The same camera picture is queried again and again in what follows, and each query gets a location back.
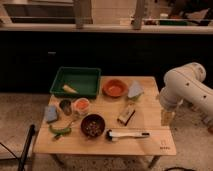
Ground wooden board eraser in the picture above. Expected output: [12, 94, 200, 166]
[117, 104, 135, 126]

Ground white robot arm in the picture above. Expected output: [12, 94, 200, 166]
[158, 62, 213, 126]

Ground red bowl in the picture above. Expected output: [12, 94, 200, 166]
[102, 79, 128, 98]

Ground dark bowl with nuts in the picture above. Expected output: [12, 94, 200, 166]
[81, 114, 105, 138]

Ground wooden table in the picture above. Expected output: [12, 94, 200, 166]
[33, 76, 176, 160]

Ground clear cup orange contents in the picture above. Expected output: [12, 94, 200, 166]
[73, 98, 90, 116]

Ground green plastic tray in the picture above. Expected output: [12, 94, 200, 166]
[50, 67, 101, 98]

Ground dark metal cup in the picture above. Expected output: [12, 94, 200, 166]
[59, 99, 72, 115]

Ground pale yellow corn piece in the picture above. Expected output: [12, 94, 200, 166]
[62, 84, 78, 93]

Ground green toy pepper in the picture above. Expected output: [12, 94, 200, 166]
[49, 125, 71, 139]

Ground black pole stand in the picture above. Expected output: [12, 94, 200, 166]
[17, 124, 35, 171]

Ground white black handled brush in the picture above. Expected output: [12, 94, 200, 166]
[106, 130, 150, 141]

